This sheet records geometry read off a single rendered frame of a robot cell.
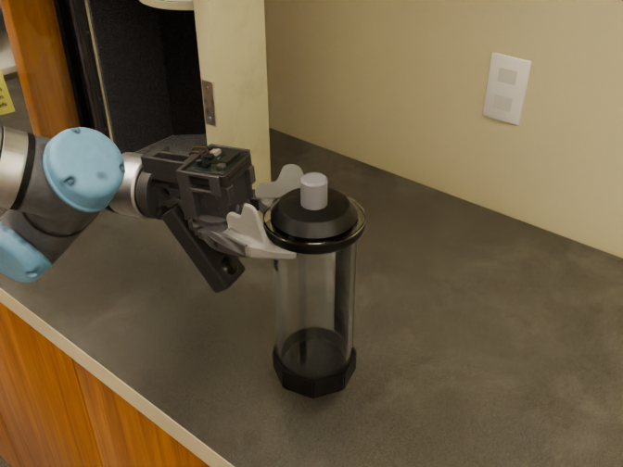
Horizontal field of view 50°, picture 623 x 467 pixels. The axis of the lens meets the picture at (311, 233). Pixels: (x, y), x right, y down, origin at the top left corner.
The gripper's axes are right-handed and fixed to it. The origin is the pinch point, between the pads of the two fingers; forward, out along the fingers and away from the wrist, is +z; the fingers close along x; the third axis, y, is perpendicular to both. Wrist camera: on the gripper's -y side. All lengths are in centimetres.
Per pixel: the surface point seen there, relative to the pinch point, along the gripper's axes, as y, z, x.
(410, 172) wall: -25, -8, 63
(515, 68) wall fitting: 0, 11, 57
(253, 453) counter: -24.8, -4.0, -11.2
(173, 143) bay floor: -14, -49, 41
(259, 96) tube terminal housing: 1.1, -23.6, 32.1
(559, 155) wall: -13, 20, 55
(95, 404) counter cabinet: -41, -41, -1
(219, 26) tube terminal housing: 13.9, -24.7, 25.0
